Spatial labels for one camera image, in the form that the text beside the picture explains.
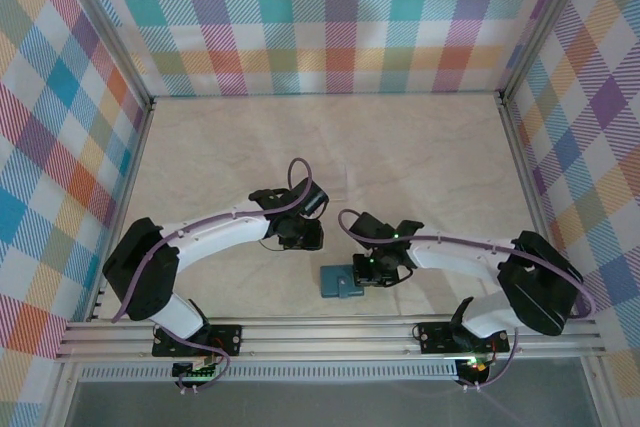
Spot aluminium table side rail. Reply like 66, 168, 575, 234
84, 96, 157, 323
497, 91, 576, 316

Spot aluminium frame post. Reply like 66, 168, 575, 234
49, 0, 157, 108
497, 0, 599, 106

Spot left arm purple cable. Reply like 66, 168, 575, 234
110, 156, 315, 324

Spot aluminium frame leg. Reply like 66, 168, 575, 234
582, 356, 621, 427
42, 361, 81, 427

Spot slotted grey cable duct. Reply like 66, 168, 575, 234
79, 364, 461, 382

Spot aluminium mounting rail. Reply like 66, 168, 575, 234
54, 316, 609, 363

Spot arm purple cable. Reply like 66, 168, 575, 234
337, 208, 596, 321
110, 156, 315, 324

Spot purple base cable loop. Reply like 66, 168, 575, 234
458, 324, 524, 394
174, 334, 232, 396

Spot green lit controller board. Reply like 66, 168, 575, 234
172, 354, 221, 381

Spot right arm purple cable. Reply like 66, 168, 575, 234
337, 208, 596, 321

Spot orange lit controller board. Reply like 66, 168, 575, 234
457, 354, 496, 378

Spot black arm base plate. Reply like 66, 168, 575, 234
417, 320, 511, 356
151, 324, 244, 359

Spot blue card holder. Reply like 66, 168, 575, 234
318, 264, 367, 299

